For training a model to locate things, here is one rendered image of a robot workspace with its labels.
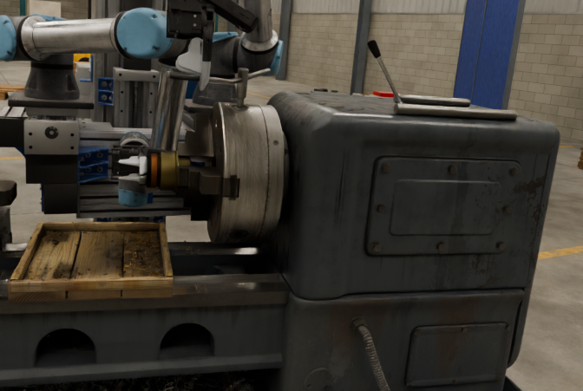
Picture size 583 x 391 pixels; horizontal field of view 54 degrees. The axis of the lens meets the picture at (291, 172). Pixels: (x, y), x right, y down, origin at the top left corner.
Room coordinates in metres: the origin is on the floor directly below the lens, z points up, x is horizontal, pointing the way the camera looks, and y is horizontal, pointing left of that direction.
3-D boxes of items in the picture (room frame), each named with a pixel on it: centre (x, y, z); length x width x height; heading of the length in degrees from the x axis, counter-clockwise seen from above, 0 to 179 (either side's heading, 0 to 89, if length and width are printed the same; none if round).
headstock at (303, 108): (1.40, -0.25, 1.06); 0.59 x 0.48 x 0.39; 106
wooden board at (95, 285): (1.19, 0.41, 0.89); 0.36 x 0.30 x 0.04; 16
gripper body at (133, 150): (1.31, 0.38, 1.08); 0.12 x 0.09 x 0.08; 16
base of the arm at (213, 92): (1.89, 0.27, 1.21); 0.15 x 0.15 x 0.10
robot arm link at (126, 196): (1.48, 0.41, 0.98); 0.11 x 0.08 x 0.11; 162
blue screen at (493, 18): (7.75, -2.32, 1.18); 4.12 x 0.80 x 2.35; 172
